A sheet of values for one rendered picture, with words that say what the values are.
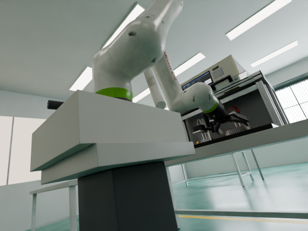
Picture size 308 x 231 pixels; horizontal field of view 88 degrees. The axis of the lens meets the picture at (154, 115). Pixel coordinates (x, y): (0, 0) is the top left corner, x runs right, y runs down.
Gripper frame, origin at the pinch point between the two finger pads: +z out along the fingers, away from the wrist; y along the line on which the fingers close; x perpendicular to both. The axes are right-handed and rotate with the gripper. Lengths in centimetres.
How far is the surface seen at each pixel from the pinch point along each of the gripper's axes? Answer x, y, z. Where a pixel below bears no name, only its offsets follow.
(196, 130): -9.8, 24.9, -0.1
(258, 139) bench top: 19.5, -14.7, -18.4
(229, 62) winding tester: -47.6, -8.2, -11.3
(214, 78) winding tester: -42.8, 5.0, -8.8
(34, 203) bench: 37, 334, -14
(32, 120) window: -142, 472, -98
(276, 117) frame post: -6.3, -19.3, 6.7
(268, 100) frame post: -15.0, -19.3, 1.9
